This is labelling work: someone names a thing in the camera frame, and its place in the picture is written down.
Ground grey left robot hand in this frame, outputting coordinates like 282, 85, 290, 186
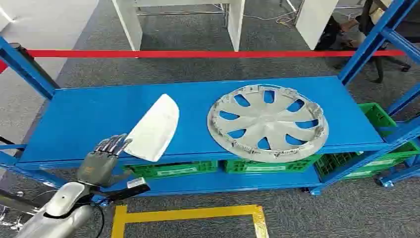
76, 133, 134, 188

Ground white plastic cover panel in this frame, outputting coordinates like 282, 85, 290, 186
123, 93, 180, 163

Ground blue steel shelf rack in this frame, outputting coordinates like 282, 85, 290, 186
0, 0, 420, 198

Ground green plastic crate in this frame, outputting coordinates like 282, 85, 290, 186
314, 103, 420, 181
224, 154, 324, 175
124, 160, 219, 180

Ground yellow floor tape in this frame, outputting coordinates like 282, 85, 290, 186
110, 204, 270, 238

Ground white desk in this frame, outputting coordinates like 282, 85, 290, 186
111, 0, 246, 53

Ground red barrier tape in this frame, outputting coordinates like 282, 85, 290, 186
0, 49, 406, 74

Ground grey plastic wheel hubcap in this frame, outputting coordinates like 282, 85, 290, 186
207, 84, 330, 164

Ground white furniture panel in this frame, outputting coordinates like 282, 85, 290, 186
295, 0, 340, 51

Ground person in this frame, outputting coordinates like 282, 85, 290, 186
315, 0, 394, 52

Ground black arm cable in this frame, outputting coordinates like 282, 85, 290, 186
94, 204, 105, 238

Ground pale floor cable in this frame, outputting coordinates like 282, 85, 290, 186
212, 2, 299, 26

